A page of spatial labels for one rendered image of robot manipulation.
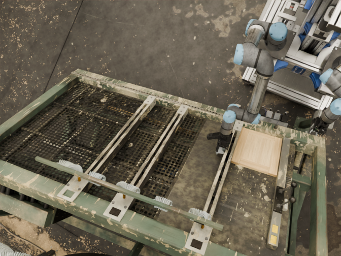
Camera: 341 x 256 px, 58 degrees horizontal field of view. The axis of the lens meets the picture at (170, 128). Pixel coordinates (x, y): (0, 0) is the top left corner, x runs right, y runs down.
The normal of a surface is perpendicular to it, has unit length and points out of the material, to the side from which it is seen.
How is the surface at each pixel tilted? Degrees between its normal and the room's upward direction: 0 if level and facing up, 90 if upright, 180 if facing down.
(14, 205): 0
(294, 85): 0
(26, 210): 0
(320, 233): 51
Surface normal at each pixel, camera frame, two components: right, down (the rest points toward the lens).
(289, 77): -0.23, -0.04
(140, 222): 0.08, -0.77
